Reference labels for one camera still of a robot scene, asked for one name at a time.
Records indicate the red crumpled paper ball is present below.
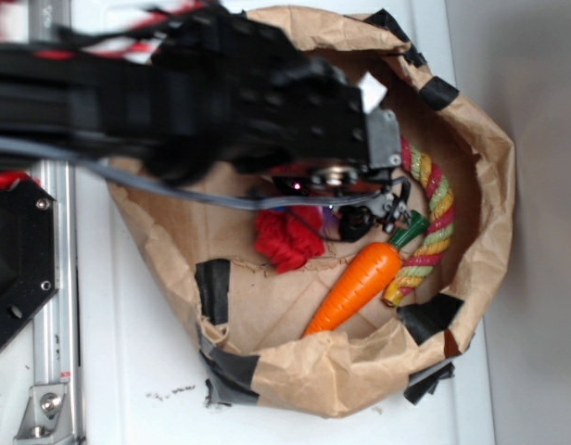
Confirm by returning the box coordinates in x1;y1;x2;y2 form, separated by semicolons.
254;206;325;273

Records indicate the metal corner bracket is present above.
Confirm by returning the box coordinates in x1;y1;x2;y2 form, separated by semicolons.
12;383;73;444

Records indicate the grey cable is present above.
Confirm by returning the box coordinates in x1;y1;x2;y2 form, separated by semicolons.
0;135;384;212

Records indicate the brown paper bag bin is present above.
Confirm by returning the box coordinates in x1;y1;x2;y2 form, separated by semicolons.
110;6;515;417

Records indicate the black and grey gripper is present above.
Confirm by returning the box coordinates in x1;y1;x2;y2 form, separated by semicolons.
273;73;413;242

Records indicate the aluminium extrusion rail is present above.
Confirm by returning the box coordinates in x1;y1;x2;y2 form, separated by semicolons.
28;0;85;445

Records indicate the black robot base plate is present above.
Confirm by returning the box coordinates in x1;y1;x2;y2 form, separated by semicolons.
0;179;57;353

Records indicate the multicolour twisted rope toy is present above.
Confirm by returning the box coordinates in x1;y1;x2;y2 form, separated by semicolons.
382;137;455;307

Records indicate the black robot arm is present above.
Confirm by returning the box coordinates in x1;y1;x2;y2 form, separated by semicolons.
0;1;412;241

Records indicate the orange plastic toy carrot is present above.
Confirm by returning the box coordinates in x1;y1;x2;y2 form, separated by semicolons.
302;210;429;337

